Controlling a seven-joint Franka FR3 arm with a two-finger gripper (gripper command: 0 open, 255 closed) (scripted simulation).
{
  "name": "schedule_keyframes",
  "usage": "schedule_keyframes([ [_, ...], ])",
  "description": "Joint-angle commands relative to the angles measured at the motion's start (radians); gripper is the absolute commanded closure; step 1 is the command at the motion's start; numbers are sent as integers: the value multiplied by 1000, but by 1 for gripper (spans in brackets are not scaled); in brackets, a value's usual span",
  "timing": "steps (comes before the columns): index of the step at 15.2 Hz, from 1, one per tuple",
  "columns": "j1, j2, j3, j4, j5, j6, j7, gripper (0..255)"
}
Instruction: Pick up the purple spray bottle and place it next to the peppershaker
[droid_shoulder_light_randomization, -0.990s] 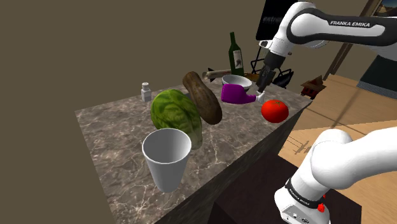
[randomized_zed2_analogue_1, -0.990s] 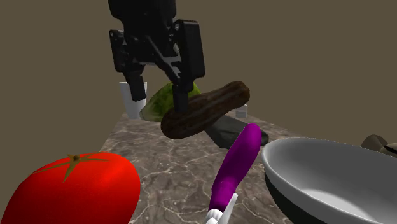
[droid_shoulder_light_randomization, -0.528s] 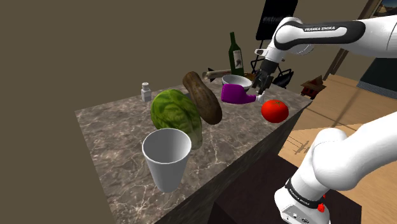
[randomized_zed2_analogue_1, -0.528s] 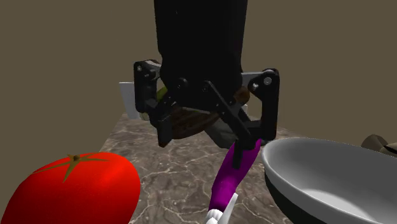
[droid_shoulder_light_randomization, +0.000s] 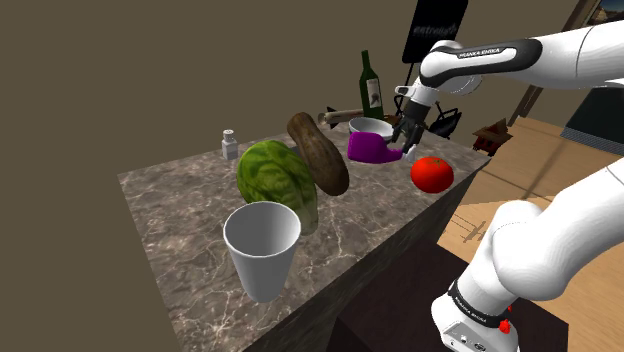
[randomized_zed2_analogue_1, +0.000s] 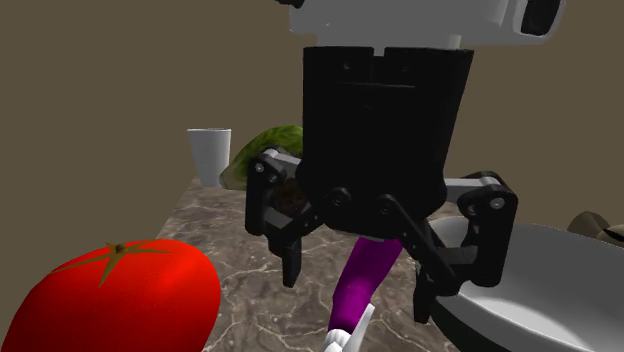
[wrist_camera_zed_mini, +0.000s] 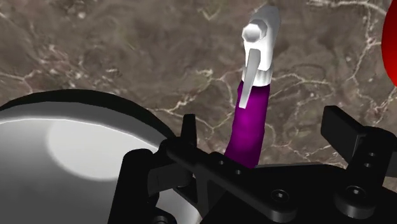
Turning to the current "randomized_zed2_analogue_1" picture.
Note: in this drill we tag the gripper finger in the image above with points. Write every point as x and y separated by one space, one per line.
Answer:
492 234

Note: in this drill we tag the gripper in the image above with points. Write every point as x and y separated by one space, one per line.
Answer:
375 136

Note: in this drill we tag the green lettuce head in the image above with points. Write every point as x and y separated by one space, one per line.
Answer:
263 151

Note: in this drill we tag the white cup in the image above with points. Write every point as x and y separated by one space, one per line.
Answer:
210 156

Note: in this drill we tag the grey bowl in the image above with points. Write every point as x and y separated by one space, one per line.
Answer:
546 292

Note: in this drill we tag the tan brown lumpy thing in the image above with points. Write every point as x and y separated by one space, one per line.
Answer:
592 226

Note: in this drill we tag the red tomato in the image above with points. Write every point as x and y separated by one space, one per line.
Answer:
122 302

